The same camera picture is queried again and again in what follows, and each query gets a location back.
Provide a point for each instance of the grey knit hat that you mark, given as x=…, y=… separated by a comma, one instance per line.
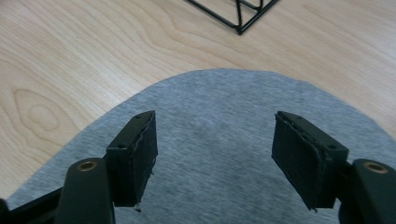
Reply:
x=211, y=124

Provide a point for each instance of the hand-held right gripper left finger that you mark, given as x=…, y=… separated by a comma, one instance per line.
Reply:
x=130, y=168

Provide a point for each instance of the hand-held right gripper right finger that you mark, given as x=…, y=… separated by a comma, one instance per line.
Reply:
x=306, y=161

